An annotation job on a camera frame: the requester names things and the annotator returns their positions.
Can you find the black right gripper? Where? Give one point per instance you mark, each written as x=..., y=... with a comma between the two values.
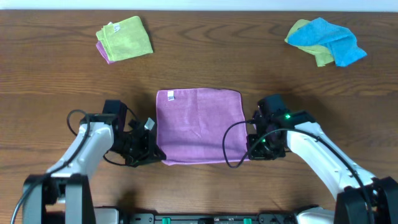
x=255, y=154

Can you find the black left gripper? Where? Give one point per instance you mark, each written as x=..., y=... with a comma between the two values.
x=148, y=144

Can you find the purple microfiber cloth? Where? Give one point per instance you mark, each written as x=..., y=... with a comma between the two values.
x=200, y=126

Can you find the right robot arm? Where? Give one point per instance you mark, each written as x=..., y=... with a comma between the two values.
x=360, y=196

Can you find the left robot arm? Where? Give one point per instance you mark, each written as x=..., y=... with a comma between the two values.
x=63, y=195

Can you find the crumpled green cloth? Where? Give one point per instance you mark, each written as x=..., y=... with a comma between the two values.
x=322, y=54

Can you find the folded green cloth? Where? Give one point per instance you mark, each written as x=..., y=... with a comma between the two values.
x=125, y=39

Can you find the folded purple cloth underneath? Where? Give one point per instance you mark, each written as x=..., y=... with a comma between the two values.
x=103, y=53

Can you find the blue microfiber cloth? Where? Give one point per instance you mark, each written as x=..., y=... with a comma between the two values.
x=340, y=41

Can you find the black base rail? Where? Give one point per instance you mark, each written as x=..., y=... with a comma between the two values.
x=148, y=218

